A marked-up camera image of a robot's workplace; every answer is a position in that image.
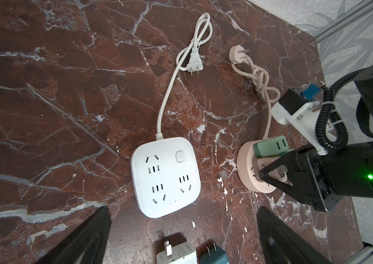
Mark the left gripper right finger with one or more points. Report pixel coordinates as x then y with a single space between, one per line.
281 245

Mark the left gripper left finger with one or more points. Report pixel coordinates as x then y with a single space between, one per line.
86 244

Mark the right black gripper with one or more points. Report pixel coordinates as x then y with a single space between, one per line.
308 184

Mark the green plug adapter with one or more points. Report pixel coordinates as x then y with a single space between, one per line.
275 146

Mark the white square plug adapter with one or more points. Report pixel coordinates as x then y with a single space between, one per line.
184 253

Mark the pink round power strip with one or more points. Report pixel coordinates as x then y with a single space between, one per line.
248 168

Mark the white square power strip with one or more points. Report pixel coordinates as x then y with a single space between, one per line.
165 176

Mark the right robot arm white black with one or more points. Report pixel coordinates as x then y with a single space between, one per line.
329 168

